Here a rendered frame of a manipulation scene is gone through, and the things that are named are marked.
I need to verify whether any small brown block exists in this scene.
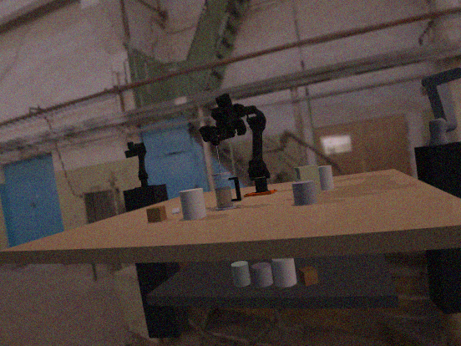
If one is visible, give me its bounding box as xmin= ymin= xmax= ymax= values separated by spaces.
xmin=146 ymin=206 xmax=167 ymax=222
xmin=298 ymin=266 xmax=319 ymax=286

